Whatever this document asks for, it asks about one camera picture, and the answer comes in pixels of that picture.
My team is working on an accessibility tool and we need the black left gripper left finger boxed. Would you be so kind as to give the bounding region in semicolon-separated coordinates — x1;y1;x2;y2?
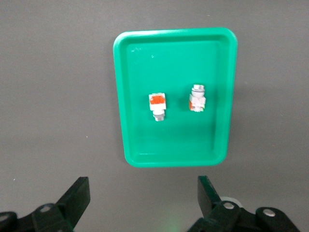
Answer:
0;176;91;232

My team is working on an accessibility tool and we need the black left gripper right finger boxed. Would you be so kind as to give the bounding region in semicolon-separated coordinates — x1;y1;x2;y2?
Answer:
186;175;303;232

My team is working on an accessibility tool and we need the green push button white body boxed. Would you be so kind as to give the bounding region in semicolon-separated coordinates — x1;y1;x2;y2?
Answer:
188;84;208;113

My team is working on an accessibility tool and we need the green plastic tray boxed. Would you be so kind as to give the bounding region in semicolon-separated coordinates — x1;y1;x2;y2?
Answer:
112;27;239;168

